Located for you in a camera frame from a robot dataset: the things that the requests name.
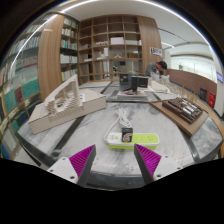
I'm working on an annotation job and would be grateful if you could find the white architectural model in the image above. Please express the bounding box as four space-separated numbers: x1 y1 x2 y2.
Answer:
27 73 108 135

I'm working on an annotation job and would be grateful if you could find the long brown counter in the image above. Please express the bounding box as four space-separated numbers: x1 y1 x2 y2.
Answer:
166 67 218 101

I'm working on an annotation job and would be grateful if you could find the wooden grid shelf unit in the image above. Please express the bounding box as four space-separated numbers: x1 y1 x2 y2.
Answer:
76 14 145 85

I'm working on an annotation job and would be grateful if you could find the person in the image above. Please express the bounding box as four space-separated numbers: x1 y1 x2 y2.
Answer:
143 60 169 80

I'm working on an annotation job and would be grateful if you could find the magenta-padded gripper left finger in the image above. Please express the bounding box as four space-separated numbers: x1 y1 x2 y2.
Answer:
46 143 98 187

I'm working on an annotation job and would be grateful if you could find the dark bin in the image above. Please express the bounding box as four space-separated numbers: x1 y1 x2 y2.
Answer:
198 86 208 102

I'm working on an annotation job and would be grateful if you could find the wall-mounted screen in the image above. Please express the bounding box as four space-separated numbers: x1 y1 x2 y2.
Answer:
216 71 224 84

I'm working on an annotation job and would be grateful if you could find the brown model on wooden board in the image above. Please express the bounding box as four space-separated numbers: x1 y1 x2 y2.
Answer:
148 96 210 138

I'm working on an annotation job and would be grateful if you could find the white and green power strip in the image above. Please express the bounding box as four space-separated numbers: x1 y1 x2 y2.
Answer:
106 131 161 151

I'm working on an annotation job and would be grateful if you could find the white power strip cable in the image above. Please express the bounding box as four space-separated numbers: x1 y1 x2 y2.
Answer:
103 106 133 143

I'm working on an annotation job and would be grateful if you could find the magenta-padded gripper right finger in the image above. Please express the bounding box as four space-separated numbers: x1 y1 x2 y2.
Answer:
133 143 184 185

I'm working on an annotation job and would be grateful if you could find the wooden bookshelf with books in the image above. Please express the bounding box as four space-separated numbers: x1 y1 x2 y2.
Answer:
59 16 80 83

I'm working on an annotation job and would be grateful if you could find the small white building model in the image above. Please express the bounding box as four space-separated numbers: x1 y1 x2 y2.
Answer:
147 77 171 95

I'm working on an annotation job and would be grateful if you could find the glass-front bookshelf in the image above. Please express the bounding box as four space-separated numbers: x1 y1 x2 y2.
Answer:
0 23 52 161

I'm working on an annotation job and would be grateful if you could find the curved ceiling light strip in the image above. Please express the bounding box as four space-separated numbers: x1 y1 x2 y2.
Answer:
8 0 215 73

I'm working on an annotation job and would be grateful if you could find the red bin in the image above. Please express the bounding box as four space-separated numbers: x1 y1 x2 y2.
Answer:
207 91 217 109

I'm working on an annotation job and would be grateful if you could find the wall poster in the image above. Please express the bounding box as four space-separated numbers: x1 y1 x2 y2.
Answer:
149 46 164 58

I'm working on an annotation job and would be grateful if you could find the black architectural model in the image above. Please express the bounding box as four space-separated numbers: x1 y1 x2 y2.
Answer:
116 73 150 100

